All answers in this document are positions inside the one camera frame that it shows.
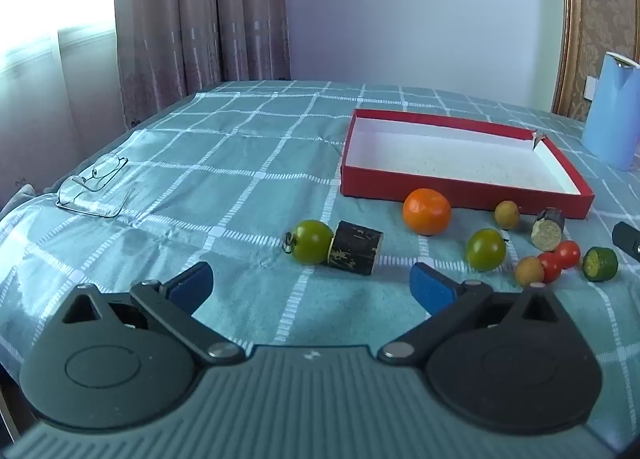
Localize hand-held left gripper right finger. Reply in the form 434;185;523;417
377;261;568;367

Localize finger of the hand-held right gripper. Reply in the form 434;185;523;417
612;221;640;263

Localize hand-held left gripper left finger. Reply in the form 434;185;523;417
61;261;247;366

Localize green cucumber piece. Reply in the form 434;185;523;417
582;247;619;282

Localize red cherry tomato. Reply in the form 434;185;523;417
555;240;582;270
536;252;563;284

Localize green tomato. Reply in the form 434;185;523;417
465;228;510;273
284;219;335;266

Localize long dark sugarcane piece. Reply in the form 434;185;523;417
327;220;385;276

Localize brown longan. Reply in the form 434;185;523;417
515;256;546;288
494;200;521;230

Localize red shallow cardboard box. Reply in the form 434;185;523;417
340;108;596;220

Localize orange mandarin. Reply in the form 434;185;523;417
402;188;452;236

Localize short dark sugarcane piece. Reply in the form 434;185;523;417
530;207;566;252

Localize teal checked bedsheet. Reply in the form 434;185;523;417
0;80;640;440

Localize light blue kettle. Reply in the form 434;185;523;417
581;52;640;172

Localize white sheer curtain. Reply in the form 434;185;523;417
0;0;123;212

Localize pink patterned curtain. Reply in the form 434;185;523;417
114;0;292;132

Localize wire-rimmed eyeglasses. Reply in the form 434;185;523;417
55;153;137;218

